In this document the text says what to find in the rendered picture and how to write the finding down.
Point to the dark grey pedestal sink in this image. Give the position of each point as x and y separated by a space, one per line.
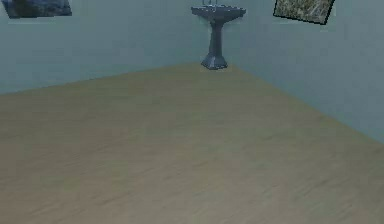
215 40

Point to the black framed mottled wall picture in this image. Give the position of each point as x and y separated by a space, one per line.
304 10

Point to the blue landscape wall picture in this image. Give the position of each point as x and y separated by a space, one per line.
36 8

